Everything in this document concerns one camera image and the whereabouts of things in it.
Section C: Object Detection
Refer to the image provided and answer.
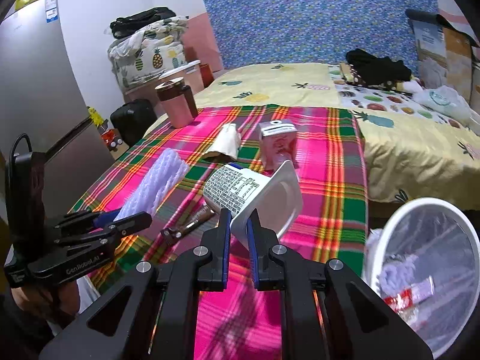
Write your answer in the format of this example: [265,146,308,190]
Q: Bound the white yogurt cup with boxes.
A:
[202,160,303,247]

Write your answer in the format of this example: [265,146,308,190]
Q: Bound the purple white milk carton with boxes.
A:
[383,275,434,313]

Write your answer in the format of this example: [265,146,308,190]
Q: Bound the white round trash bin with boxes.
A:
[362,197,479,359]

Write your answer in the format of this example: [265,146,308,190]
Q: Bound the person's left hand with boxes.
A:
[10,281,80,322]

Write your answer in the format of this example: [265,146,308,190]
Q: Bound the brown snack wrapper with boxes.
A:
[160,205,216,247]

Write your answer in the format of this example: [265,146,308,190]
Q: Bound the white foam net sleeve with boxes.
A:
[115,149,190,220]

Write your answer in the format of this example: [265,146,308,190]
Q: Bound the pink plaid cloth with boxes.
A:
[74,105,368,359]

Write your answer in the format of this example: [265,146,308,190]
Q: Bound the black suitcase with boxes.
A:
[110,98,157,147]

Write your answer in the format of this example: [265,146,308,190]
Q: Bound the silver refrigerator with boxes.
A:
[1,0,114,217]

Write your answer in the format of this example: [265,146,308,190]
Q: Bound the pink strawberry milk carton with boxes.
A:
[259,119,298,172]

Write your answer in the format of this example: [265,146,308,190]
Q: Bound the pink tumbler brown lid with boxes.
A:
[154,77,199,128]

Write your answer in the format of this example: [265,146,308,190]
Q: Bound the yellow pineapple bedsheet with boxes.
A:
[194,63,479,210]

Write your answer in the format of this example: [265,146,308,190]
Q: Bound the folded pineapple quilt pile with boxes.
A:
[107,16,189,93]

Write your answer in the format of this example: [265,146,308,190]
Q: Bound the black clothes on pile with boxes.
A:
[110,7,176,39]

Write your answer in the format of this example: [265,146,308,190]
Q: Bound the black clothes on bed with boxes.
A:
[346,49,412,86]

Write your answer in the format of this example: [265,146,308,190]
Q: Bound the white plastic bag on bed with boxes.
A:
[412,85,479,135]

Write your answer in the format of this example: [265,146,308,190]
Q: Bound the blue patterned headboard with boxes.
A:
[203,0,439,71]

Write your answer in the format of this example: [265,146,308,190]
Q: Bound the cardboard box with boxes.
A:
[405,9,477,102]

